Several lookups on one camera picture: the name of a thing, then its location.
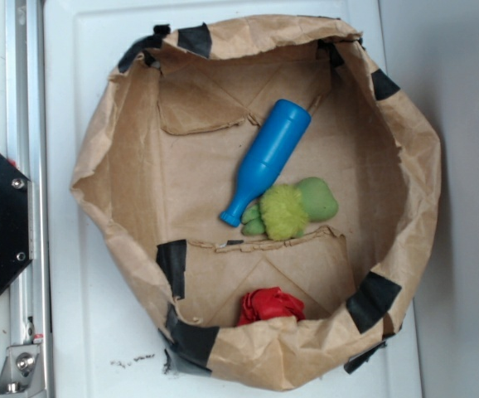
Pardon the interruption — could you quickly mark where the green plush toy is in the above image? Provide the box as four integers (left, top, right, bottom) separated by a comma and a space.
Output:
240, 177, 339, 241

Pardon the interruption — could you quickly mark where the brown paper bag bin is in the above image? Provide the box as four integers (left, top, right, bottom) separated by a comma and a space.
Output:
71, 15, 441, 391

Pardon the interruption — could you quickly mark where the red crumpled ball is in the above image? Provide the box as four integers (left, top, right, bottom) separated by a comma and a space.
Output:
237, 287, 306, 326

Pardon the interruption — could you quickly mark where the metal corner bracket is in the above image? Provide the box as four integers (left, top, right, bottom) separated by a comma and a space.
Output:
0, 344, 44, 397

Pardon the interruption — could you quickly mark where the aluminium frame rail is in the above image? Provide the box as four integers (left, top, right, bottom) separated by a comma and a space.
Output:
4, 1, 56, 397

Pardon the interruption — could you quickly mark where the blue plastic bottle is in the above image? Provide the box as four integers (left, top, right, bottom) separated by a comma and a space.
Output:
220, 99, 312, 227

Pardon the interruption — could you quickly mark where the white tray base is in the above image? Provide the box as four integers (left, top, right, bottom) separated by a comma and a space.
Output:
42, 0, 425, 398

